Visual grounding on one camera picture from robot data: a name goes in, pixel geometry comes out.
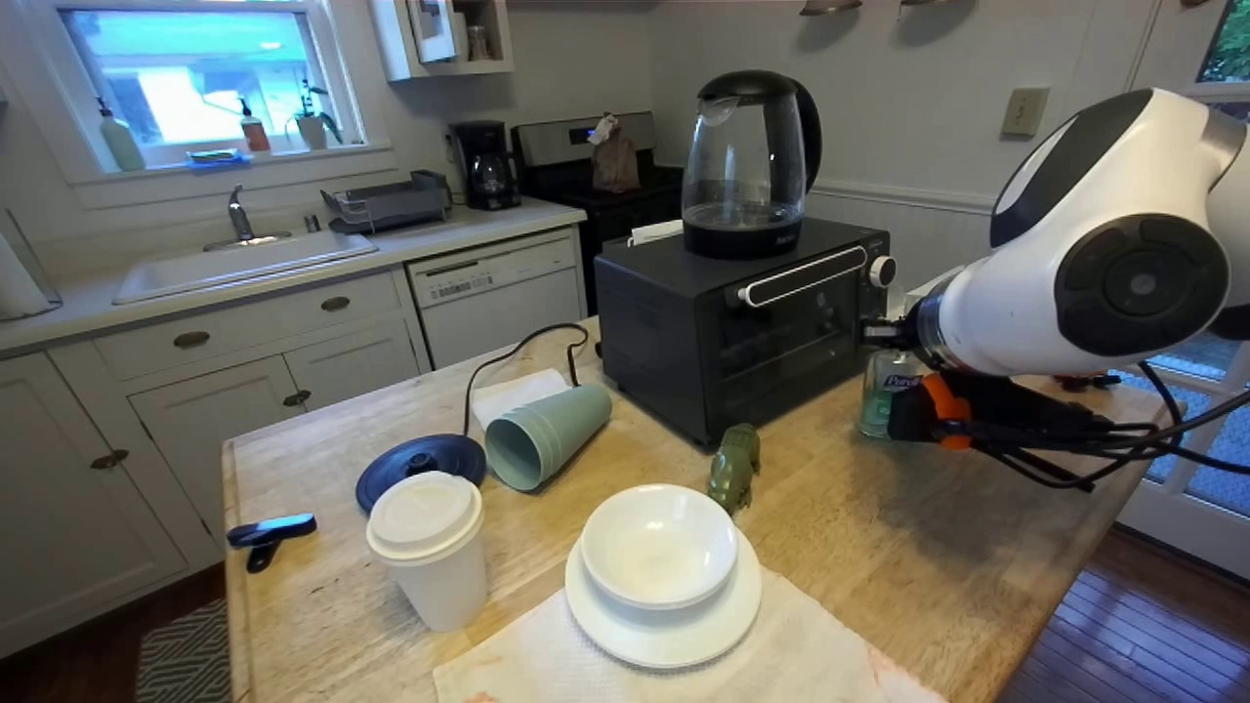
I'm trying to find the black power cable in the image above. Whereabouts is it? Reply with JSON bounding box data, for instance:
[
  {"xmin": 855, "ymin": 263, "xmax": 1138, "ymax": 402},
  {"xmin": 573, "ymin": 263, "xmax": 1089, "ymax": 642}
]
[{"xmin": 457, "ymin": 320, "xmax": 598, "ymax": 441}]

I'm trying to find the white dishwasher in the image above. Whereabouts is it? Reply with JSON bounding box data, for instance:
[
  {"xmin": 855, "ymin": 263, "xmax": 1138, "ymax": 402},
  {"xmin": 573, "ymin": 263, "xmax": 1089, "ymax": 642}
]
[{"xmin": 407, "ymin": 228, "xmax": 588, "ymax": 367}]

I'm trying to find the green toy frog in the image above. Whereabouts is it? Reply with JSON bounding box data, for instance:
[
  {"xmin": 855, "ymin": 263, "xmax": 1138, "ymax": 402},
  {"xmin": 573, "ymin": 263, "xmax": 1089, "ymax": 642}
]
[{"xmin": 709, "ymin": 420, "xmax": 758, "ymax": 510}]

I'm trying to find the green plastic cup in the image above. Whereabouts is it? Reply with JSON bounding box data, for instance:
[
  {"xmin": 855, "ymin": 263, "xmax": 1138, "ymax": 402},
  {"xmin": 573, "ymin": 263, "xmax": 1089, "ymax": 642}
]
[{"xmin": 486, "ymin": 386, "xmax": 615, "ymax": 491}]

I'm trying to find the glass electric kettle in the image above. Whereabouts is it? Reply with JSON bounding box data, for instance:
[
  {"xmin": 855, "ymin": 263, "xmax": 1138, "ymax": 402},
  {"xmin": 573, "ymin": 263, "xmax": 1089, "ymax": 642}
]
[{"xmin": 680, "ymin": 70, "xmax": 825, "ymax": 258}]

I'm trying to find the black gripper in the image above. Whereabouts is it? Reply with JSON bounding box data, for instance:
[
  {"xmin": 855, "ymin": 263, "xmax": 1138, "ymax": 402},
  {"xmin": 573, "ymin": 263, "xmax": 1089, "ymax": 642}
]
[{"xmin": 888, "ymin": 370, "xmax": 1108, "ymax": 449}]

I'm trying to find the black blue clip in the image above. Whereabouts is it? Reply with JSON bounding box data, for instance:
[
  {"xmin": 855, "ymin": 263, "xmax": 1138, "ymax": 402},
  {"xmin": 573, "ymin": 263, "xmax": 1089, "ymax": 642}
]
[{"xmin": 228, "ymin": 510, "xmax": 318, "ymax": 574}]

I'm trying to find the grey dish rack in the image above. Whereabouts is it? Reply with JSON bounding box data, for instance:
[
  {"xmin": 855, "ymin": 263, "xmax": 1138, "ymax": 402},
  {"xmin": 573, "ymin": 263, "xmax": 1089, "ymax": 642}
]
[{"xmin": 326, "ymin": 172, "xmax": 455, "ymax": 233}]

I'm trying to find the white kitchen island cart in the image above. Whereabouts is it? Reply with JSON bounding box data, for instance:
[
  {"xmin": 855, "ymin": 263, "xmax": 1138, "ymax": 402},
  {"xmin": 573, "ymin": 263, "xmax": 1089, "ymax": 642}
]
[{"xmin": 223, "ymin": 367, "xmax": 1141, "ymax": 703}]

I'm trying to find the dark blue round lid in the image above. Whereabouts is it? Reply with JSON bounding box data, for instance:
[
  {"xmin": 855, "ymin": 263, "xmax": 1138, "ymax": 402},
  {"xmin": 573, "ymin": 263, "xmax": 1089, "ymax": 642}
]
[{"xmin": 356, "ymin": 435, "xmax": 487, "ymax": 510}]

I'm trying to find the white lidded paper cup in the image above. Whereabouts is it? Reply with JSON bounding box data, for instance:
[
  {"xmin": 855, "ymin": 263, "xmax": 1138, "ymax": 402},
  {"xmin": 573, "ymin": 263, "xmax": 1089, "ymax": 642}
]
[{"xmin": 366, "ymin": 471, "xmax": 487, "ymax": 630}]

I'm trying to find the white plate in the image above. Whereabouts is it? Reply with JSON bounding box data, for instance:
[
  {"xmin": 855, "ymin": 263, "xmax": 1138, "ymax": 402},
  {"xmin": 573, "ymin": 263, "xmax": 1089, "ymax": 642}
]
[{"xmin": 564, "ymin": 537, "xmax": 763, "ymax": 673}]

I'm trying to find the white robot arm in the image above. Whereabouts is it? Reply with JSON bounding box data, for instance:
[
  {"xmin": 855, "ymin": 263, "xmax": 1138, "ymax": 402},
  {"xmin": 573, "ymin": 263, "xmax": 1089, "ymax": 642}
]
[{"xmin": 901, "ymin": 91, "xmax": 1250, "ymax": 441}]

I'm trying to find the brown paper bag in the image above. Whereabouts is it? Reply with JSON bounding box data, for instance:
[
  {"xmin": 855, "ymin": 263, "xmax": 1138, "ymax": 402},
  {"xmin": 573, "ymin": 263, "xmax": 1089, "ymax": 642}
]
[{"xmin": 590, "ymin": 114, "xmax": 640, "ymax": 195}]

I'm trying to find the black coffee maker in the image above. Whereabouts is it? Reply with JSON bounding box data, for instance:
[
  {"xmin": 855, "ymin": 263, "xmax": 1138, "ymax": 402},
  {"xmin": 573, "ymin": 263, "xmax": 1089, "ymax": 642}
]
[{"xmin": 455, "ymin": 120, "xmax": 516, "ymax": 212}]

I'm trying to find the black toaster oven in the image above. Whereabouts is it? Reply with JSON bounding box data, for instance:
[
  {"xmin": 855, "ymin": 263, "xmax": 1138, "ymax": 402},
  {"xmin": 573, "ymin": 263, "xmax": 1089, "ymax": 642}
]
[{"xmin": 594, "ymin": 219, "xmax": 894, "ymax": 446}]

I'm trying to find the black stainless stove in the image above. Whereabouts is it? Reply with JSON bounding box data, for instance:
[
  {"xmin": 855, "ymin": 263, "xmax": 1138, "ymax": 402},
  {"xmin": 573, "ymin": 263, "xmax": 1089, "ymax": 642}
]
[{"xmin": 513, "ymin": 114, "xmax": 680, "ymax": 308}]

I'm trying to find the white soap dispenser bottle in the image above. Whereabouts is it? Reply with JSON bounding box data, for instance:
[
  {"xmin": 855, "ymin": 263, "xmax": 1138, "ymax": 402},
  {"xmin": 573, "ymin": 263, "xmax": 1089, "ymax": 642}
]
[{"xmin": 98, "ymin": 107, "xmax": 145, "ymax": 172}]

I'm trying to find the white bowl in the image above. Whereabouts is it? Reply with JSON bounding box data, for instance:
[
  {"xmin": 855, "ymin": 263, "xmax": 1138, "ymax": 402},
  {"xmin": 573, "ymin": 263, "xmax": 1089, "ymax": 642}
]
[{"xmin": 577, "ymin": 484, "xmax": 737, "ymax": 610}]

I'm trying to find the white cloth mat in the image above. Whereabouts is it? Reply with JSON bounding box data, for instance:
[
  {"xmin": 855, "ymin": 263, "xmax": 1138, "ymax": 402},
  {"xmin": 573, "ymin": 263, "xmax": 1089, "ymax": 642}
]
[{"xmin": 433, "ymin": 571, "xmax": 946, "ymax": 703}]

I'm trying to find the clear hand sanitizer bottle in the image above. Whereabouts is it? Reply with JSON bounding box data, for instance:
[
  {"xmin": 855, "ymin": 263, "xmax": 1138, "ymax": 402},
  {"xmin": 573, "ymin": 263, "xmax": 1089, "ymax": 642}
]
[{"xmin": 861, "ymin": 350, "xmax": 931, "ymax": 441}]

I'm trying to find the sink faucet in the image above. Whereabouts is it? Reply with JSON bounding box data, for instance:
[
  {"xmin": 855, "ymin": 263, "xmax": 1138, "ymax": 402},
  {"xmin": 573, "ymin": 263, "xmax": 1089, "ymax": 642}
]
[{"xmin": 209, "ymin": 185, "xmax": 278, "ymax": 251}]

